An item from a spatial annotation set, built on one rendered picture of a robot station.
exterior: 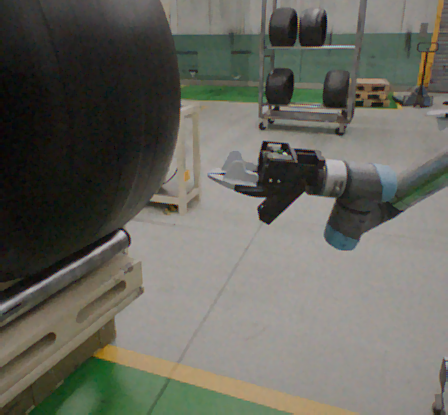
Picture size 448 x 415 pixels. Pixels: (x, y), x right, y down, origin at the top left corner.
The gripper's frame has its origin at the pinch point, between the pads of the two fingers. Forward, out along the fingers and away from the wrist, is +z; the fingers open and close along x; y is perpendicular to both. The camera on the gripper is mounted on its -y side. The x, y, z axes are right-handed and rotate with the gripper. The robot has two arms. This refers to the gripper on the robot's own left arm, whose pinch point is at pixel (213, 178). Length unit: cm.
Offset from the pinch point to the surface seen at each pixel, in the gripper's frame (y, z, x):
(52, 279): -10.2, 25.5, 17.0
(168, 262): -139, -4, -111
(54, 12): 29.6, 23.0, 15.5
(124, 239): -12.9, 15.6, 4.4
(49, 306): -14.8, 25.9, 18.5
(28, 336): -13.2, 27.2, 25.1
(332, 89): -137, -223, -439
